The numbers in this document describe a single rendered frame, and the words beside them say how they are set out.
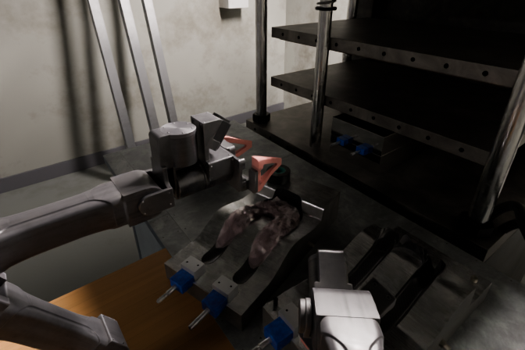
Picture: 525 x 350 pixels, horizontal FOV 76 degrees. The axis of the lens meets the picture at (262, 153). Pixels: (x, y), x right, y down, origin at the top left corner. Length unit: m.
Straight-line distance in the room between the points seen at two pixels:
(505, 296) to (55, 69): 2.97
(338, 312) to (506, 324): 0.69
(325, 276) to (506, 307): 0.67
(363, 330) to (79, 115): 3.00
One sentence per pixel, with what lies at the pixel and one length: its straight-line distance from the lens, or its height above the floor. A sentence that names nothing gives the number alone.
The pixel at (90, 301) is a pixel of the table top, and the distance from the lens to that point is 1.01.
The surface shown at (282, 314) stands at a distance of 0.75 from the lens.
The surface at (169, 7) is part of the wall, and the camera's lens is 3.29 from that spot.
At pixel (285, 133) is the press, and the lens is 1.76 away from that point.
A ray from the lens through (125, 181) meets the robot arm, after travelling 0.57.
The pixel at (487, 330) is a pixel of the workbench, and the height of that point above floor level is 0.80.
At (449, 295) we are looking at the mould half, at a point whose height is 0.93.
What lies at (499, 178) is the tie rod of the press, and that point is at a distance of 1.18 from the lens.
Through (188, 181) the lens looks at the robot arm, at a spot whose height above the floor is 1.21.
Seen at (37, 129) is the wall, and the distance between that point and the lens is 3.19.
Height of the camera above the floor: 1.52
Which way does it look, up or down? 28 degrees down
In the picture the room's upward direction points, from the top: straight up
